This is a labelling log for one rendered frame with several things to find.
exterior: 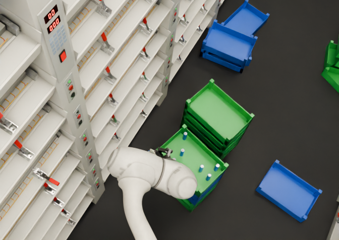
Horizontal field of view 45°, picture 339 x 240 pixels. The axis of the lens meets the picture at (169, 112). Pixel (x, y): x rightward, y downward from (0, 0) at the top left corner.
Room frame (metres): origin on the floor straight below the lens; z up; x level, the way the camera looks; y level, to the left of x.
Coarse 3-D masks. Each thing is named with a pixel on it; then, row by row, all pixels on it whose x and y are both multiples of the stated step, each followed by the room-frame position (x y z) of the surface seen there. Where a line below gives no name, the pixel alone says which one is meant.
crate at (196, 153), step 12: (180, 132) 0.87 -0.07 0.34; (168, 144) 0.80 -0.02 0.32; (180, 144) 0.81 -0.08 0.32; (192, 144) 0.82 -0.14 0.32; (180, 156) 0.75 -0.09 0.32; (192, 156) 0.76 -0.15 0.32; (204, 156) 0.77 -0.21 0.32; (216, 156) 0.76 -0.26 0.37; (192, 168) 0.70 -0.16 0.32; (204, 168) 0.71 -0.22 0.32; (204, 180) 0.65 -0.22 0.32
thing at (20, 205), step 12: (60, 132) 0.53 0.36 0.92; (60, 144) 0.49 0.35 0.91; (72, 144) 0.51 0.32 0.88; (60, 156) 0.45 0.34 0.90; (48, 168) 0.40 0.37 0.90; (36, 180) 0.36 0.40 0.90; (24, 192) 0.31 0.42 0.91; (36, 192) 0.32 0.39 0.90; (24, 204) 0.27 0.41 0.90; (12, 216) 0.23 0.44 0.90; (0, 228) 0.19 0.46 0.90
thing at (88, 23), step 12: (96, 0) 0.81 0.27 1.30; (108, 0) 0.83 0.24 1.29; (120, 0) 0.84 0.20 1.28; (84, 12) 0.76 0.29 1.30; (96, 12) 0.78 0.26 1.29; (108, 12) 0.79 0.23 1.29; (72, 24) 0.71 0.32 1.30; (84, 24) 0.72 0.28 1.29; (96, 24) 0.74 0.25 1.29; (108, 24) 0.77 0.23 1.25; (72, 36) 0.67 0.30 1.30; (84, 36) 0.69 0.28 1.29; (96, 36) 0.70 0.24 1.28; (84, 48) 0.65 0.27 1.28
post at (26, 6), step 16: (0, 0) 0.55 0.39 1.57; (16, 0) 0.53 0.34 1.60; (32, 0) 0.53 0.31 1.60; (48, 0) 0.57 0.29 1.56; (32, 16) 0.52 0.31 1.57; (64, 16) 0.60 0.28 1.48; (48, 64) 0.52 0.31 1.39; (64, 80) 0.55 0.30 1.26; (64, 96) 0.53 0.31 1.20; (80, 96) 0.59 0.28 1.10; (64, 128) 0.53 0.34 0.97; (80, 128) 0.56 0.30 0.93; (80, 144) 0.54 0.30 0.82; (80, 160) 0.52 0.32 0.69; (96, 160) 0.59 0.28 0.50; (96, 176) 0.57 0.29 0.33; (96, 192) 0.54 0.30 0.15
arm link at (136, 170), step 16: (112, 160) 0.42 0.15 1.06; (128, 160) 0.42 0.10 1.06; (144, 160) 0.44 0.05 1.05; (160, 160) 0.46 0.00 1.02; (128, 176) 0.37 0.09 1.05; (144, 176) 0.38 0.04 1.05; (128, 192) 0.33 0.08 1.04; (144, 192) 0.35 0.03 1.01; (128, 208) 0.28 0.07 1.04; (144, 224) 0.25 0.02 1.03
